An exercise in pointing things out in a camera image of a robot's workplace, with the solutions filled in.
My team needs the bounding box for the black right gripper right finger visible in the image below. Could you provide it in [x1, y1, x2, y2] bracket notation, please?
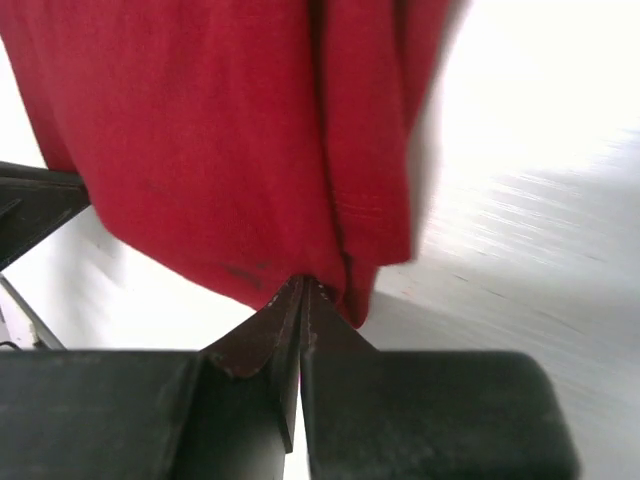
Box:
[300, 279, 580, 480]

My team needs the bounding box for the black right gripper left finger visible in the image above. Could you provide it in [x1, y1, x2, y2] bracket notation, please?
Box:
[1, 277, 304, 479]

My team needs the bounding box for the red t shirt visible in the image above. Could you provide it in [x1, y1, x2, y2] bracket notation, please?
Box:
[1, 1, 454, 326]

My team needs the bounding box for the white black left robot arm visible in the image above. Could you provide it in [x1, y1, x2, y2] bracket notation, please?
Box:
[0, 162, 90, 269]

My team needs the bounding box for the aluminium table edge rail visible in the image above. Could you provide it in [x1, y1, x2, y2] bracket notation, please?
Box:
[1, 275, 65, 350]

